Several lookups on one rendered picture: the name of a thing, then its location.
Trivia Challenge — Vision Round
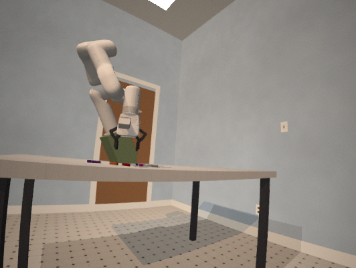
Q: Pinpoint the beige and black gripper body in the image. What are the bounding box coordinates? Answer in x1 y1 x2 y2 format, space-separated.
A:
116 113 141 138

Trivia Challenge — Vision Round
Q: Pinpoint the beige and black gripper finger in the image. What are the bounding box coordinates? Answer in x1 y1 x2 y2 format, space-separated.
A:
109 127 121 149
136 129 147 151

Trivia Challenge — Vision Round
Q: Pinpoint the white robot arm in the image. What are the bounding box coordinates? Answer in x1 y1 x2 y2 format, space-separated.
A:
76 40 142 136

